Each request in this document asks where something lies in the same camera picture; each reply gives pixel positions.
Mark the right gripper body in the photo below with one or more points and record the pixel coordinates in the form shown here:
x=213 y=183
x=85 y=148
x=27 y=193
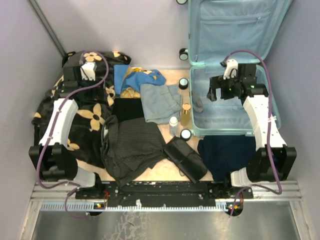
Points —
x=228 y=87

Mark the light blue denim jeans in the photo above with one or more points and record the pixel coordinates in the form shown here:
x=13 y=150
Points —
x=160 y=103

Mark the navy blue garment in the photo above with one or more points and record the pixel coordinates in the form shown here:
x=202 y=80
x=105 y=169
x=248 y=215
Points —
x=223 y=154

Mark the black cloth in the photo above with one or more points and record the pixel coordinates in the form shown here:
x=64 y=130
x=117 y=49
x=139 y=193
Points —
x=127 y=109

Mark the dark grey pinstripe garment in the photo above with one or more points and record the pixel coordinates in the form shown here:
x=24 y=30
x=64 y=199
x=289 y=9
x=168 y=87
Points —
x=130 y=147

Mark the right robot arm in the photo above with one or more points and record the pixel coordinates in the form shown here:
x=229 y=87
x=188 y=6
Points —
x=273 y=158

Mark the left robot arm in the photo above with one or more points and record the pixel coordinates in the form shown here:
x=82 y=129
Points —
x=53 y=162

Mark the suitcase wheel middle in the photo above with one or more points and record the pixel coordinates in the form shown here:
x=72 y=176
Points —
x=183 y=83

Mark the gold-capped amber bottle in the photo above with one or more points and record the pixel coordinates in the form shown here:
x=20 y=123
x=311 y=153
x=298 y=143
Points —
x=185 y=114

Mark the black floral fleece blanket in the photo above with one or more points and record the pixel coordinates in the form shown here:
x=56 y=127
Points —
x=84 y=139

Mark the suitcase wheel near front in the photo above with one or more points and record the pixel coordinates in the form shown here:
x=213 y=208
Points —
x=185 y=134

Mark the white plastic bottle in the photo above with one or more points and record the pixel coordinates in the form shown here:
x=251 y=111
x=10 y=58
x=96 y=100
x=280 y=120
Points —
x=173 y=126

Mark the suitcase wheel on lid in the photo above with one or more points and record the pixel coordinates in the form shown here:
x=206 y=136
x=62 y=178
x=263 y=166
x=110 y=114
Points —
x=183 y=54

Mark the blue and yellow shirt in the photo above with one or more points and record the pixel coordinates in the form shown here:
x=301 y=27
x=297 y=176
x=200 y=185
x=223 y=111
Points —
x=128 y=80

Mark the light blue hard-shell suitcase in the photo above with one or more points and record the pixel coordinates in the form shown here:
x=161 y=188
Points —
x=245 y=29

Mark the black roll-up pouch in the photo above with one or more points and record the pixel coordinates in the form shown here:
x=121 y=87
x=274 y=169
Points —
x=186 y=159

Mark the suitcase wheel at top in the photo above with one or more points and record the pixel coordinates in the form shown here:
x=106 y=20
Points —
x=181 y=2

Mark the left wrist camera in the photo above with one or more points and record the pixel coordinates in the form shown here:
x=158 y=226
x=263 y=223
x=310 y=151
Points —
x=88 y=71

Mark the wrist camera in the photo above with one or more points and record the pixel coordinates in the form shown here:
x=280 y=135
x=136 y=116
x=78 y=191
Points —
x=88 y=71
x=231 y=69

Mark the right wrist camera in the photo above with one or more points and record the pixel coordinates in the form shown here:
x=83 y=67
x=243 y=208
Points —
x=231 y=69

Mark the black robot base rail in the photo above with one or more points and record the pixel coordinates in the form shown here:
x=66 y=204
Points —
x=159 y=193

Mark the aluminium frame rail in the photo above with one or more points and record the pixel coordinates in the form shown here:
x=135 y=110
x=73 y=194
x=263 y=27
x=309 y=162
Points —
x=56 y=199

